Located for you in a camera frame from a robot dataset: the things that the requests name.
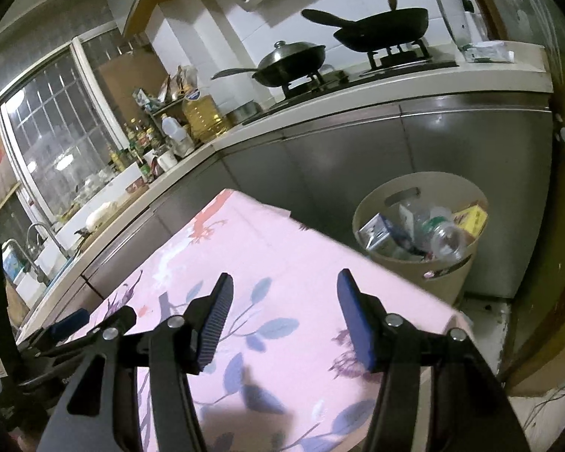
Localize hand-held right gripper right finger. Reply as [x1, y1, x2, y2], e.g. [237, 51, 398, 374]
[336, 268, 531, 452]

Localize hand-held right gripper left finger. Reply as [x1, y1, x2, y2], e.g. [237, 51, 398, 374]
[38, 272, 236, 452]

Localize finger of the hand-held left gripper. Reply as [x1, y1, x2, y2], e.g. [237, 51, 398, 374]
[26, 309, 92, 350]
[23, 305, 138, 369]

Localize beige plastic trash bin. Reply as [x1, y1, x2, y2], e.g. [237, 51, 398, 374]
[352, 172, 489, 305]

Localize blue white container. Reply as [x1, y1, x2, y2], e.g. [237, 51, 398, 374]
[2, 240, 30, 284]

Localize steel faucet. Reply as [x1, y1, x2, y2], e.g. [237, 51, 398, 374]
[26, 223, 71, 265]

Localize pink floral tablecloth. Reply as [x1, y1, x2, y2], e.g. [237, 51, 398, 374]
[68, 188, 474, 452]

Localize grey white carton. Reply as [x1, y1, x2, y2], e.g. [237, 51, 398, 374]
[358, 213, 397, 251]

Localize white round dough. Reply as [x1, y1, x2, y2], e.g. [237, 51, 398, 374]
[85, 202, 119, 229]

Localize clear plastic bottle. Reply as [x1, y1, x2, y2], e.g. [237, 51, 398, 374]
[428, 218, 477, 263]

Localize yellow carton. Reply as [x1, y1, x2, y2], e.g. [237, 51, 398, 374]
[452, 203, 489, 237]

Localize grey kitchen cabinet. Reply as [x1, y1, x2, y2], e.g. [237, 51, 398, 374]
[82, 92, 554, 322]

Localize row of condiment bottles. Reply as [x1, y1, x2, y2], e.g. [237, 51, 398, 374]
[106, 120, 171, 184]

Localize barred kitchen window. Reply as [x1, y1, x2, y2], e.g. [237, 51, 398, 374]
[0, 40, 133, 228]

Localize translucent white plastic jug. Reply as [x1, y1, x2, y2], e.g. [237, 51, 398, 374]
[161, 114, 195, 157]

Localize large yellow oil bottle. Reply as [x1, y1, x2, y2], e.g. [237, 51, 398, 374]
[183, 89, 232, 142]

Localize small steel bowl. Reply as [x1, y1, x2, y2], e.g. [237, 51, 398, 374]
[226, 101, 261, 126]

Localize brown cardboard sheet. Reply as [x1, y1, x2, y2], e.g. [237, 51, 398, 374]
[96, 54, 168, 138]

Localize black gas stove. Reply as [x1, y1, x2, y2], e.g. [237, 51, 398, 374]
[242, 42, 460, 126]

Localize white kitchen countertop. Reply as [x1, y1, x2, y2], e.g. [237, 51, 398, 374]
[16, 40, 554, 345]

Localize dark frying pan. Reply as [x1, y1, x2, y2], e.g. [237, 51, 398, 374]
[211, 59, 326, 88]

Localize steel pan lid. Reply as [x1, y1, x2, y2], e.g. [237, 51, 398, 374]
[258, 40, 327, 69]

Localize black wok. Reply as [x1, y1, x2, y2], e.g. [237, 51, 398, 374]
[301, 7, 429, 53]

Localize white packet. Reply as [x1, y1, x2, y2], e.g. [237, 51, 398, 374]
[464, 40, 518, 65]

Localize glass pot lid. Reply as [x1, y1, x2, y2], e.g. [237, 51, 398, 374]
[428, 0, 476, 53]

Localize thin grey cable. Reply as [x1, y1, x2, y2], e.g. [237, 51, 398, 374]
[522, 377, 565, 415]

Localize wooden wall cabinet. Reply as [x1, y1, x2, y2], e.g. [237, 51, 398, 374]
[122, 0, 194, 38]

